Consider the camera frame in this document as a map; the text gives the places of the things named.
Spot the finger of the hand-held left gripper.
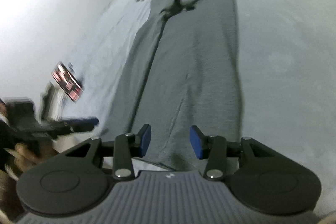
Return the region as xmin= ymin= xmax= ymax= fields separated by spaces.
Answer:
xmin=56 ymin=116 xmax=100 ymax=133

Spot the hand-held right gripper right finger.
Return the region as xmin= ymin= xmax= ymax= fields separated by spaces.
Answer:
xmin=189 ymin=125 xmax=273 ymax=181

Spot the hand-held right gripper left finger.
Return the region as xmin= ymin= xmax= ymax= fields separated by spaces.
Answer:
xmin=64 ymin=124 xmax=153 ymax=180

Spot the grey sweatshirt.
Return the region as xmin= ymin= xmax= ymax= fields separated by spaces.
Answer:
xmin=101 ymin=0 xmax=246 ymax=172

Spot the person's left hand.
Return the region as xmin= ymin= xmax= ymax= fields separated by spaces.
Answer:
xmin=5 ymin=143 xmax=40 ymax=177

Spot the person's dark clothing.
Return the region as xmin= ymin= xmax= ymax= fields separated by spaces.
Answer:
xmin=0 ymin=132 xmax=16 ymax=169

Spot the phone with red display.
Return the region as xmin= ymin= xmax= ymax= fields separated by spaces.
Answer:
xmin=51 ymin=62 xmax=84 ymax=103

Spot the grey bed sheet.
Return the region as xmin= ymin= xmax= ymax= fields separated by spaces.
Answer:
xmin=63 ymin=0 xmax=336 ymax=180

